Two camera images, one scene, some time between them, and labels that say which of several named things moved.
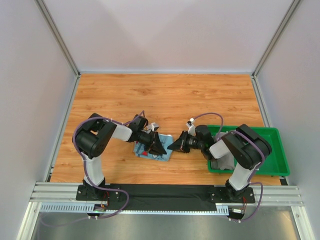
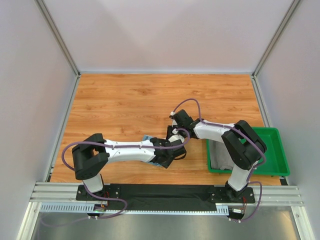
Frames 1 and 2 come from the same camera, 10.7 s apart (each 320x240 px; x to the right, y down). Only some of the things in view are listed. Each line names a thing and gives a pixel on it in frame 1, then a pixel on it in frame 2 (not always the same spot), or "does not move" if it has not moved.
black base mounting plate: x=166 y=197 does not move
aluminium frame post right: x=275 y=37 does not move
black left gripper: x=154 y=141 → x=175 y=152
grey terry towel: x=226 y=162 does not move
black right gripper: x=185 y=142 → x=171 y=131
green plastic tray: x=275 y=163 does not move
